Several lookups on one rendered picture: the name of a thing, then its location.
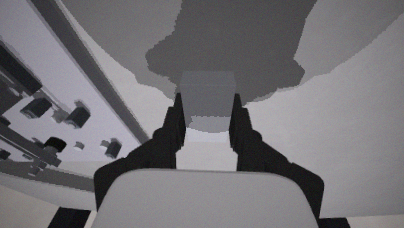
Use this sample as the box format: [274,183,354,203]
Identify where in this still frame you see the toggle clamp with red handle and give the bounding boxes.
[0,45,67,176]

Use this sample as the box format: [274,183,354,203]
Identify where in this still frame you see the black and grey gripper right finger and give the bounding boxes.
[229,94,324,224]

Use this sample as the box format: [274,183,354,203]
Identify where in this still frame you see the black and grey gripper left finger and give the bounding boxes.
[93,93,186,212]

